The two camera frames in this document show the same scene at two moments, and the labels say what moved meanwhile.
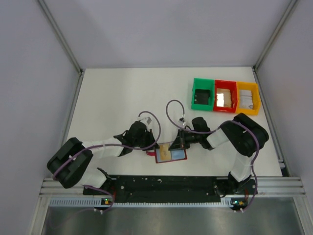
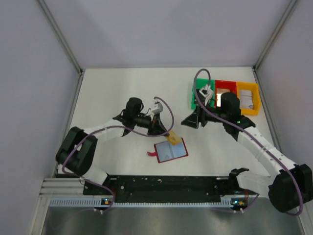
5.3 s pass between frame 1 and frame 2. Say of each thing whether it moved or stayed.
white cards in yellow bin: stayed
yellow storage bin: stayed
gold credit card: moved
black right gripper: moved
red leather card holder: stayed
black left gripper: moved
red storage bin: stayed
